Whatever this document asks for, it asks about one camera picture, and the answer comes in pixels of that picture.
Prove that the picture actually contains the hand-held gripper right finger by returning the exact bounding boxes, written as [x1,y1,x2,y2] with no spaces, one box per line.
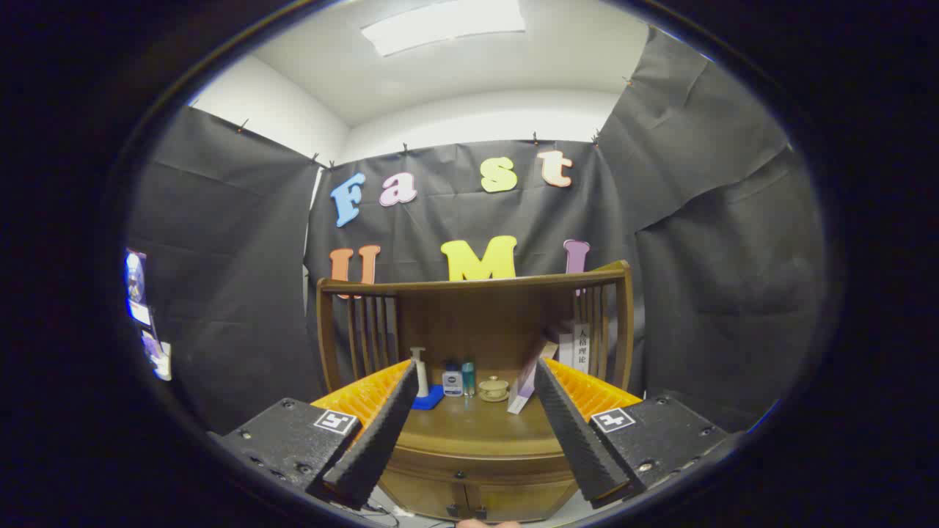
[534,357,734,509]

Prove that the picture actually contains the wooden countertop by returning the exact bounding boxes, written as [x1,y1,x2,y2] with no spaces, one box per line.
[400,367,580,459]

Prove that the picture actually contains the purple leaning book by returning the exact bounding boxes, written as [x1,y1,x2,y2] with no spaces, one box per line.
[508,341,558,415]

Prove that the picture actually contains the wooden cabinet door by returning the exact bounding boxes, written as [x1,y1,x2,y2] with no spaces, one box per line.
[473,480,580,523]
[378,469,472,520]

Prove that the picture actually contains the black cables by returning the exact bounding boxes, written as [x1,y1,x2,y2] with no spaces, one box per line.
[363,499,403,526]

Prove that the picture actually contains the blue wall poster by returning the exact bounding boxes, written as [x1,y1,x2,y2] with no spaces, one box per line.
[125,251,147,305]

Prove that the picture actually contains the wooden cabinet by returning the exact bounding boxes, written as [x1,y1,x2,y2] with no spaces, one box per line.
[317,260,635,523]

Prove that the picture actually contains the wooden drawer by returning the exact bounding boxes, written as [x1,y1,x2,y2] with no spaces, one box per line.
[387,456,578,485]

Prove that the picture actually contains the white pump bottle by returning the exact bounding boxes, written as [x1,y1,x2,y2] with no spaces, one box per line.
[410,347,430,398]

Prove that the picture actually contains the white side table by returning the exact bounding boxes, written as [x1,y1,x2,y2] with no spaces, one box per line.
[138,301,173,382]

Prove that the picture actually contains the black backdrop cloth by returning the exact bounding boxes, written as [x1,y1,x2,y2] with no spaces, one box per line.
[126,26,830,433]

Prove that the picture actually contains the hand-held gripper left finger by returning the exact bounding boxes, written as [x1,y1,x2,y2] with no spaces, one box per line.
[209,358,420,510]

